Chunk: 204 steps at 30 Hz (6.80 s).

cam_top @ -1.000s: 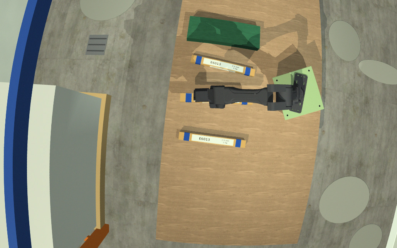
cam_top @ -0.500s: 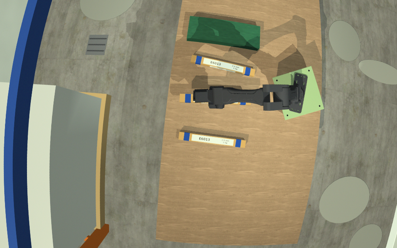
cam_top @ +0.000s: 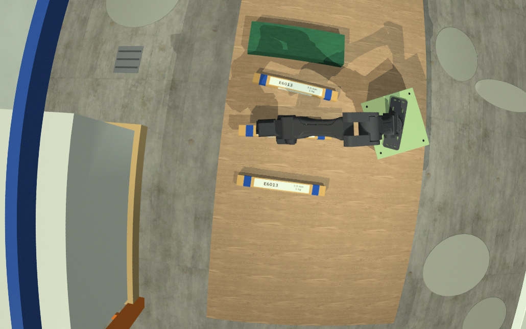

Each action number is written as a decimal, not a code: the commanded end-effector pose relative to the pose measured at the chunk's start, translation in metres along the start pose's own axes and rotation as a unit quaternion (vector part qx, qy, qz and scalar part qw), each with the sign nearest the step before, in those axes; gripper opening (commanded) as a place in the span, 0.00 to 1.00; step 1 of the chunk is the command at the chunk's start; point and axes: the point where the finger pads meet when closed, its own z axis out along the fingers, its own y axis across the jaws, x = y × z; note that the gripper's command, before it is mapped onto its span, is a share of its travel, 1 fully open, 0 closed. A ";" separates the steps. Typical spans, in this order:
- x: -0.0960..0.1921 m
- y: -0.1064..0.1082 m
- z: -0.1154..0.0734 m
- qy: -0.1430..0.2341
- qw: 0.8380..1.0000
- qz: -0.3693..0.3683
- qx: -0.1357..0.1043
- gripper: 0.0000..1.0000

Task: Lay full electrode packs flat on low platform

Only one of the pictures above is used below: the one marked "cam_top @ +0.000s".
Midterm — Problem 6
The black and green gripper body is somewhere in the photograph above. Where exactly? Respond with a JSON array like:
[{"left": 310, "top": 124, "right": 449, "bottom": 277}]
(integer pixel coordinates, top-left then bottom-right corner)
[{"left": 276, "top": 115, "right": 294, "bottom": 145}]

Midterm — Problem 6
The tan welding electrode pack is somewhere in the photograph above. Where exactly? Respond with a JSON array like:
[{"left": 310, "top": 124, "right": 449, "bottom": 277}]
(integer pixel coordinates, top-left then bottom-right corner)
[
  {"left": 238, "top": 125, "right": 331, "bottom": 140},
  {"left": 252, "top": 73, "right": 338, "bottom": 102},
  {"left": 236, "top": 175, "right": 326, "bottom": 196}
]

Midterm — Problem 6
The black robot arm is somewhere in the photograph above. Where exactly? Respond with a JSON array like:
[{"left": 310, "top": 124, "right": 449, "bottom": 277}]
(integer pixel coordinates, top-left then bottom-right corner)
[{"left": 256, "top": 97, "right": 408, "bottom": 150}]

